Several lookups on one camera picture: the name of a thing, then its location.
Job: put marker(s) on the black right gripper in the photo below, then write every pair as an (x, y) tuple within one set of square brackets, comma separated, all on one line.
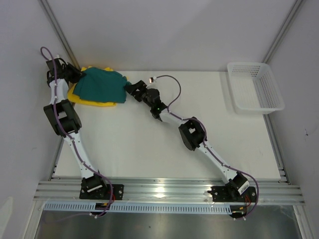
[(140, 86)]

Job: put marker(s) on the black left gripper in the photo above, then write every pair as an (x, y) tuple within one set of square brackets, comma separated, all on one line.
[(78, 75)]

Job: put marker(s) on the yellow shorts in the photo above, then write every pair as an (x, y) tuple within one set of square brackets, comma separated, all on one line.
[(94, 103)]

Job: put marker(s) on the green shorts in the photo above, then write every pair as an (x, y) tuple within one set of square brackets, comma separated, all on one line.
[(102, 87)]

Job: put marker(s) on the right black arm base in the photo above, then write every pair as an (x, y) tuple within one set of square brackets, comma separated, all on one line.
[(225, 194)]

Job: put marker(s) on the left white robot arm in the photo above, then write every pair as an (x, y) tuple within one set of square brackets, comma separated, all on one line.
[(66, 124)]

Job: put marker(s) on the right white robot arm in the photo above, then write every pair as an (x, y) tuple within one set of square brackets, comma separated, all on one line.
[(192, 132)]

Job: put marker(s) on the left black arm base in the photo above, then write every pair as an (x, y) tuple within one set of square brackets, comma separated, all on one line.
[(103, 193)]

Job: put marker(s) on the white perforated plastic basket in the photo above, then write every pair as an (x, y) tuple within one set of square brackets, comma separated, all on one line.
[(253, 88)]

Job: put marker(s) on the left aluminium corner post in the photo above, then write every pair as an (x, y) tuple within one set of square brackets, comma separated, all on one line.
[(53, 20)]

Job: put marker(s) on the aluminium corner post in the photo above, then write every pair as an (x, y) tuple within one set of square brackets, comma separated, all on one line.
[(53, 20), (283, 30)]

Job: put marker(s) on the aluminium front rail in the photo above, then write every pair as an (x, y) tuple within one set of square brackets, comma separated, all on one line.
[(173, 191)]

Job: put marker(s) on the slotted white cable duct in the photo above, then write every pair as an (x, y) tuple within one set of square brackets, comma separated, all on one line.
[(118, 207)]

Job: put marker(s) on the right aluminium corner post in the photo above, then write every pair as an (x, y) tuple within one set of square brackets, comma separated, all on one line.
[(283, 30)]

